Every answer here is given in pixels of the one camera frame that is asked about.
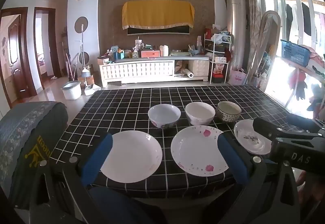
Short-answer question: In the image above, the yellow television dust cloth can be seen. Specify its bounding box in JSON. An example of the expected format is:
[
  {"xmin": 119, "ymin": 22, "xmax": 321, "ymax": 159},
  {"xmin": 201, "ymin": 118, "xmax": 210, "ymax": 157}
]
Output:
[{"xmin": 122, "ymin": 0, "xmax": 195, "ymax": 30}]

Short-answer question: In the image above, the red cloth with black gloves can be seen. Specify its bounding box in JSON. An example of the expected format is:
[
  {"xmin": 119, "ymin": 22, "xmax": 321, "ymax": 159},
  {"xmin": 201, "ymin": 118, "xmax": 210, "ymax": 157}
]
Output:
[{"xmin": 288, "ymin": 69, "xmax": 308, "ymax": 100}]

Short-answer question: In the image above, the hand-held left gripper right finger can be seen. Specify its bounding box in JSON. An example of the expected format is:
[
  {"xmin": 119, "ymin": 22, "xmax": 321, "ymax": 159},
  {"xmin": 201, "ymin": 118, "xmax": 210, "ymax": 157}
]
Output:
[{"xmin": 216, "ymin": 133, "xmax": 301, "ymax": 224}]

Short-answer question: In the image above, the white plate with pink flowers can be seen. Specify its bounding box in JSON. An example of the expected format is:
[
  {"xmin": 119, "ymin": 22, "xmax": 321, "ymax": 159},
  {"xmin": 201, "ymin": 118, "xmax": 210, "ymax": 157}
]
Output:
[{"xmin": 171, "ymin": 125, "xmax": 230, "ymax": 177}]

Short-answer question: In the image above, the beige patterned curtain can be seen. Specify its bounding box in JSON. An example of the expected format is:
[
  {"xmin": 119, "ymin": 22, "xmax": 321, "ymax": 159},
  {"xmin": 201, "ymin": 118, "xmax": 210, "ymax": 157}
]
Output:
[{"xmin": 240, "ymin": 0, "xmax": 262, "ymax": 80}]

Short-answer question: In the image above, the blue plastic basket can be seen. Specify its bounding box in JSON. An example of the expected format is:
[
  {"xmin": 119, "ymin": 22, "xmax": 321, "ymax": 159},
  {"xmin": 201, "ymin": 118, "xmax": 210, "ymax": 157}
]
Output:
[{"xmin": 281, "ymin": 40, "xmax": 311, "ymax": 68}]

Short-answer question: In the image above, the white mop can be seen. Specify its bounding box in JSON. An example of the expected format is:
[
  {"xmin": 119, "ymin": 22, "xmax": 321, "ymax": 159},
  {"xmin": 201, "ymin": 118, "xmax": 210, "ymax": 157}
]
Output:
[{"xmin": 75, "ymin": 24, "xmax": 90, "ymax": 79}]

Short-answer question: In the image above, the plain white plate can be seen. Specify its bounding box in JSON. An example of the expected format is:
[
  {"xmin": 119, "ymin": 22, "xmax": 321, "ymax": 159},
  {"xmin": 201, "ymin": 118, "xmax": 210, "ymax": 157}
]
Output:
[{"xmin": 100, "ymin": 130, "xmax": 163, "ymax": 184}]

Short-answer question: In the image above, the pink shopping bag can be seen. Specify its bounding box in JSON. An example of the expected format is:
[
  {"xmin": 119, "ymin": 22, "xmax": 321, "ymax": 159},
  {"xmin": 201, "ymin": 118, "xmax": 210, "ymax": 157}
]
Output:
[{"xmin": 229, "ymin": 68, "xmax": 247, "ymax": 85}]

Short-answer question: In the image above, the brown wooden doorway frame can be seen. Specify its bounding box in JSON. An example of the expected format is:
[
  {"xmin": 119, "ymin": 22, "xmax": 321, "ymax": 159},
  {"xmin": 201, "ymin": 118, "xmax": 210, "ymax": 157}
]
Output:
[{"xmin": 34, "ymin": 7, "xmax": 63, "ymax": 90}]

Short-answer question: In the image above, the orange drawer box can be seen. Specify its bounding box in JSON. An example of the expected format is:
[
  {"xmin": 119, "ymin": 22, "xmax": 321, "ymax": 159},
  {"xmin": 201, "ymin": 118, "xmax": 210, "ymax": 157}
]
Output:
[{"xmin": 141, "ymin": 50, "xmax": 160, "ymax": 58}]

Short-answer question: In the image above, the white bowl with dark floral print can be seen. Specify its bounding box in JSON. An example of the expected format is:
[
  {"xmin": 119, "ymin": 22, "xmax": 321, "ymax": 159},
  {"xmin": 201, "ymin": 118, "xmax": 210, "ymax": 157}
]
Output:
[{"xmin": 148, "ymin": 104, "xmax": 181, "ymax": 129}]

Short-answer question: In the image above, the white standing air conditioner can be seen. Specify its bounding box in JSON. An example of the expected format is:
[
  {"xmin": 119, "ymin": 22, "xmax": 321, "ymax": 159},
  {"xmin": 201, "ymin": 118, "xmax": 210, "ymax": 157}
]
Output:
[{"xmin": 227, "ymin": 0, "xmax": 247, "ymax": 70}]

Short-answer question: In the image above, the round brown wall decoration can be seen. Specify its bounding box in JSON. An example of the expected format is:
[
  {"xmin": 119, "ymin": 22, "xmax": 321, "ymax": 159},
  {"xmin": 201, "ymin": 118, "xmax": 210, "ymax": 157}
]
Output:
[{"xmin": 74, "ymin": 16, "xmax": 88, "ymax": 35}]

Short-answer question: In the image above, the small white plate grey print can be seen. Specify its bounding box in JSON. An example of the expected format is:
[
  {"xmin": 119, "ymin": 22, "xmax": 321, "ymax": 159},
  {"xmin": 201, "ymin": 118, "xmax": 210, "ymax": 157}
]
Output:
[{"xmin": 234, "ymin": 119, "xmax": 273, "ymax": 155}]

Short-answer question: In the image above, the white bucket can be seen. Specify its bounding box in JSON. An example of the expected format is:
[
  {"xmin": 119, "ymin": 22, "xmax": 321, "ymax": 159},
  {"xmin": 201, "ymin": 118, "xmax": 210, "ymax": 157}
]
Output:
[{"xmin": 61, "ymin": 81, "xmax": 82, "ymax": 100}]

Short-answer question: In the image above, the white television cabinet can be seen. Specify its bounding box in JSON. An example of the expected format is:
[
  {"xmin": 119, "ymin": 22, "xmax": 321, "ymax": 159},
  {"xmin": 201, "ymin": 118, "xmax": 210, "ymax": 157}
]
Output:
[{"xmin": 99, "ymin": 55, "xmax": 211, "ymax": 87}]

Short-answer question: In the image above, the black hanging garment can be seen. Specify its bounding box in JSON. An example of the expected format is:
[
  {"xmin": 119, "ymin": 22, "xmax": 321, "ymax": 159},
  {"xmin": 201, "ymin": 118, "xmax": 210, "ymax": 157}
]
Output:
[
  {"xmin": 302, "ymin": 2, "xmax": 312, "ymax": 36},
  {"xmin": 286, "ymin": 4, "xmax": 294, "ymax": 28}
]

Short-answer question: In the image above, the white metal rack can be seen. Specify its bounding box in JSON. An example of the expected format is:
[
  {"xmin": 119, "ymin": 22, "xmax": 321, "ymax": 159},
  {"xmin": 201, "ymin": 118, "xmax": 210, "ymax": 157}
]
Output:
[{"xmin": 204, "ymin": 33, "xmax": 232, "ymax": 84}]

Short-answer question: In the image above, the speckled bowl with dark rim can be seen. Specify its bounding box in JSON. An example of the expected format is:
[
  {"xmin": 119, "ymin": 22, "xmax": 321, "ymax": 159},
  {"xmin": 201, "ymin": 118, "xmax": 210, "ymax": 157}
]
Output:
[{"xmin": 216, "ymin": 101, "xmax": 242, "ymax": 123}]

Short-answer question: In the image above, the black wall television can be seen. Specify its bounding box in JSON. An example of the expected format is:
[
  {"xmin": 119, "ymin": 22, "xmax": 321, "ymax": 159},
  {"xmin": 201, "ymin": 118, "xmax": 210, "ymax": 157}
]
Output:
[{"xmin": 127, "ymin": 24, "xmax": 190, "ymax": 36}]

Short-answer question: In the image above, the white woven storage basket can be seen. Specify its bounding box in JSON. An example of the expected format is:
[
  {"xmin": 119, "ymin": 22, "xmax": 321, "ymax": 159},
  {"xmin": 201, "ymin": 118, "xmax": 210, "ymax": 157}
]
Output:
[{"xmin": 188, "ymin": 59, "xmax": 210, "ymax": 77}]

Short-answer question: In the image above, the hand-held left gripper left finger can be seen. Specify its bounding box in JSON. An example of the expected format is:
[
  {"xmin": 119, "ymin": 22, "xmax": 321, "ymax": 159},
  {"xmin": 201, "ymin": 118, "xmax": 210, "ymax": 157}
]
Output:
[{"xmin": 30, "ymin": 133, "xmax": 115, "ymax": 224}]

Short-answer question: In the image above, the pile of pink clothes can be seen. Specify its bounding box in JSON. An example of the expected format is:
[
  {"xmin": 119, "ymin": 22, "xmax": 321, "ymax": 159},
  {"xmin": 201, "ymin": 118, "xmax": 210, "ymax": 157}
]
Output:
[{"xmin": 308, "ymin": 45, "xmax": 325, "ymax": 75}]

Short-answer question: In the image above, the white bowl with faint print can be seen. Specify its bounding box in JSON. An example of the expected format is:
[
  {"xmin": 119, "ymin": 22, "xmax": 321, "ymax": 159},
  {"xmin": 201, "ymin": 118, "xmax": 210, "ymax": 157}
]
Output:
[{"xmin": 185, "ymin": 102, "xmax": 216, "ymax": 126}]

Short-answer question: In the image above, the person's right hand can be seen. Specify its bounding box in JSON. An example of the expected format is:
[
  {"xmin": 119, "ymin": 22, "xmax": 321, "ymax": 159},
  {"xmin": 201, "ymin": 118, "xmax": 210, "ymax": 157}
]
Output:
[{"xmin": 297, "ymin": 171, "xmax": 325, "ymax": 214}]

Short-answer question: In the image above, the black white grid tablecloth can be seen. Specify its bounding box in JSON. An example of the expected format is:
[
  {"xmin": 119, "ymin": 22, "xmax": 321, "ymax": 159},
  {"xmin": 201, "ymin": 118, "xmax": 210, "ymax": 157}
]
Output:
[{"xmin": 49, "ymin": 84, "xmax": 318, "ymax": 199}]

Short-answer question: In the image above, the brown wooden door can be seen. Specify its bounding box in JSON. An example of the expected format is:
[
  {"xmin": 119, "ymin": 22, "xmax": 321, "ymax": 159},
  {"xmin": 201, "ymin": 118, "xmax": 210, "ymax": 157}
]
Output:
[{"xmin": 0, "ymin": 7, "xmax": 37, "ymax": 109}]

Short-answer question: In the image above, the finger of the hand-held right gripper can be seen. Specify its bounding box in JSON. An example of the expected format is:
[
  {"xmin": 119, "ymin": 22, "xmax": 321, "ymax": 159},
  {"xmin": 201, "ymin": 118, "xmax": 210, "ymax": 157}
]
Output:
[
  {"xmin": 252, "ymin": 117, "xmax": 325, "ymax": 142},
  {"xmin": 286, "ymin": 114, "xmax": 325, "ymax": 133}
]

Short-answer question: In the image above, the white dustpan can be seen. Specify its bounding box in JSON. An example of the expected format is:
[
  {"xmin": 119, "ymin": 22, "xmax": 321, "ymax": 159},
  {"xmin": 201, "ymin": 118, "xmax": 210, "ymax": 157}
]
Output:
[{"xmin": 84, "ymin": 72, "xmax": 101, "ymax": 96}]

